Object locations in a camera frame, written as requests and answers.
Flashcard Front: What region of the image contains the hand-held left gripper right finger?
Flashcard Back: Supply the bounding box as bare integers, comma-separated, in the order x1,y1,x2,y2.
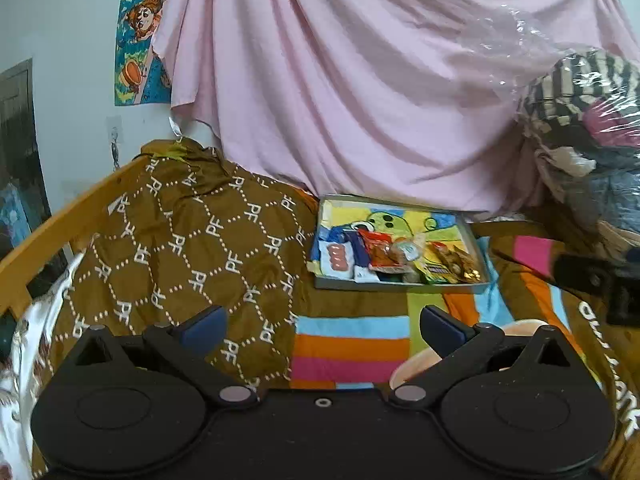
387,305,586,407

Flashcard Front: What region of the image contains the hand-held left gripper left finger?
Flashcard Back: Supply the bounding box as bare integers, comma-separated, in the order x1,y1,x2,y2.
60,305,258,407

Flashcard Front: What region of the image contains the green yellow snack packet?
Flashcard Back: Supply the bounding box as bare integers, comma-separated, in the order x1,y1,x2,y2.
417,255,451,285

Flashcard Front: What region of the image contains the grey tray with cartoon drawing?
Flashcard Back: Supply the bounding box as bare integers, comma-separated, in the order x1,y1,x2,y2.
311,194,493,296

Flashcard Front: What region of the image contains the golden brown snack packet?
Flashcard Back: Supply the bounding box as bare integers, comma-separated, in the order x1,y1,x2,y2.
432,241,482,283

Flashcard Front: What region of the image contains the clear orange snack packet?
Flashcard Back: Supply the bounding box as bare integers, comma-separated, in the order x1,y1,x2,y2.
392,235,426,263

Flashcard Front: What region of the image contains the dark blue snack packet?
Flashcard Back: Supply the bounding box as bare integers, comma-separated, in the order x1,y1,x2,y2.
327,227,368,266

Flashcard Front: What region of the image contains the white packet with red dots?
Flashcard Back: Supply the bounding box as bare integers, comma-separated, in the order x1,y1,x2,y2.
320,240,357,278

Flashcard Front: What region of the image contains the brown patterned blanket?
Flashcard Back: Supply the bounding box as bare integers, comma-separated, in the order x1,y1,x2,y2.
47,140,321,391

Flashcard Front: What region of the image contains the cartoon printed blanket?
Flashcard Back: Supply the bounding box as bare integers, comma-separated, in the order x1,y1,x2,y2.
290,220,640,480

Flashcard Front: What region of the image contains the plastic bag of clothes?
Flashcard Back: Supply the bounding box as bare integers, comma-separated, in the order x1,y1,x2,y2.
515,5,640,261

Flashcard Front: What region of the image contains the white floral cloth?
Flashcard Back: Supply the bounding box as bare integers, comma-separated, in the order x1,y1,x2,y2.
0,252,86,480

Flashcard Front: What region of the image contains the pink cloth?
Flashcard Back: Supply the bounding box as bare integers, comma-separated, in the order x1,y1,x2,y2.
152,0,640,221

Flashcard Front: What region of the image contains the dark door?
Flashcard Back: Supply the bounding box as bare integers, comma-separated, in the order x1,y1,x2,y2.
0,59,68,301

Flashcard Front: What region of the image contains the wooden bed frame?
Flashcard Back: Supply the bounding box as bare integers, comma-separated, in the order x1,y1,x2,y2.
0,160,151,321

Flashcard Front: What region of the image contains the clear wall hook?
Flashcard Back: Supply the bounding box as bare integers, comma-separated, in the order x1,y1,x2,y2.
106,116,123,171

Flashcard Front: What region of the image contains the wall poster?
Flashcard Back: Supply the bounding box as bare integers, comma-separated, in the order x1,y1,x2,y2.
114,0,182,107

